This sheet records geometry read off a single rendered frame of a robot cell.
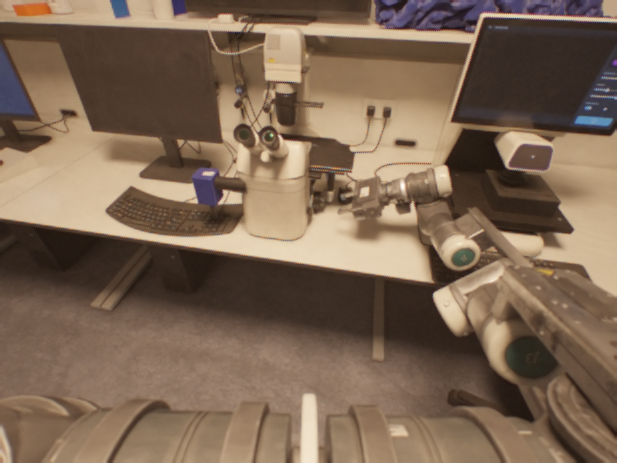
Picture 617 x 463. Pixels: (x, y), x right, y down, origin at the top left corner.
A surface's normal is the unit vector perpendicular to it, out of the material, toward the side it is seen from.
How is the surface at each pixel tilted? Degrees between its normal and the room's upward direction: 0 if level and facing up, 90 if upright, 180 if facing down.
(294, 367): 0
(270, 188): 90
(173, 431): 32
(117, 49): 86
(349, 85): 90
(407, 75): 90
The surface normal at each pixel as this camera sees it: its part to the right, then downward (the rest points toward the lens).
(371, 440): 0.02, -0.95
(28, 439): 0.57, -0.82
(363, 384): 0.01, -0.77
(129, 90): -0.18, 0.58
